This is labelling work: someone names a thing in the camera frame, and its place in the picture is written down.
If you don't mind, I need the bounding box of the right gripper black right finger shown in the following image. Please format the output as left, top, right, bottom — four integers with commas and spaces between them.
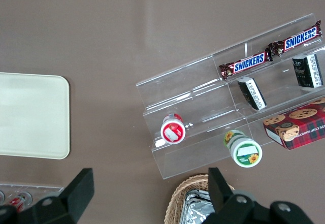
203, 167, 314, 224

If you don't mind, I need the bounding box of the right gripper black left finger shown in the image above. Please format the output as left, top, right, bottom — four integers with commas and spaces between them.
0, 168, 95, 224

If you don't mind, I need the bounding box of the oval light wicker basket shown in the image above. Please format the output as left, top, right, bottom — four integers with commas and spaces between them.
164, 174, 237, 224

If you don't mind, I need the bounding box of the beige plastic serving tray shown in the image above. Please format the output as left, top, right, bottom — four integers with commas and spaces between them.
0, 72, 71, 161

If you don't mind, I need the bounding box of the clear acrylic bottle rack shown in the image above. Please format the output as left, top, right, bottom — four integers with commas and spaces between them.
0, 182, 64, 207

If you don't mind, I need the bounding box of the aluminium foil container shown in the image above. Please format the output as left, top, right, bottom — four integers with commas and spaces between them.
180, 189, 216, 224

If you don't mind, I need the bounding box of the red cola bottle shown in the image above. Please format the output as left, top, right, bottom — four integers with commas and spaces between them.
10, 190, 34, 207

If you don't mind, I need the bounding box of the green lid yoghurt cup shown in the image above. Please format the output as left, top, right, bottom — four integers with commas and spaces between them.
223, 130, 263, 168

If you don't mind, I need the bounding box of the red tartan cookie box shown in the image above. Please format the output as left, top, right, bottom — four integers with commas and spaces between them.
263, 98, 325, 150

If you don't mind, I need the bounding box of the red lid yoghurt cup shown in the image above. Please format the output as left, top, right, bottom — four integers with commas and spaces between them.
160, 112, 186, 145

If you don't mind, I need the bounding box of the small black white box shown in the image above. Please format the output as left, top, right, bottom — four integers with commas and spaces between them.
237, 77, 267, 111
291, 53, 324, 88

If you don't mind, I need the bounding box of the clear acrylic stepped shelf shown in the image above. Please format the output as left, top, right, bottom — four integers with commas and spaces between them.
136, 13, 325, 180

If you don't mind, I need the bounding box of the Snickers chocolate bar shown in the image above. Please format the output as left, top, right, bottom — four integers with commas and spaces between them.
268, 20, 323, 57
218, 52, 274, 80

